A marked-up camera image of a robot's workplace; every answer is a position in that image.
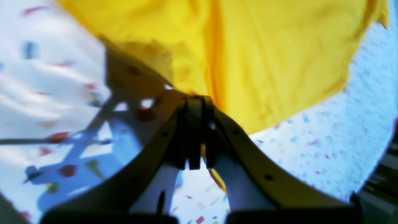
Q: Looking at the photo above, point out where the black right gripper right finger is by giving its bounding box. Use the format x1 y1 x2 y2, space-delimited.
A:
202 96 364 224

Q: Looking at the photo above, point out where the white terrazzo pattern tablecloth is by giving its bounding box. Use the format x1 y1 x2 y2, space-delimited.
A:
1 0 397 224

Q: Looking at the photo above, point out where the yellow T-shirt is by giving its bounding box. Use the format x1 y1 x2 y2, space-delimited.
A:
59 0 389 133

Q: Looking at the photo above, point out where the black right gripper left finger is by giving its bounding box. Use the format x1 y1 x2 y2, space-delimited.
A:
41 96 203 224

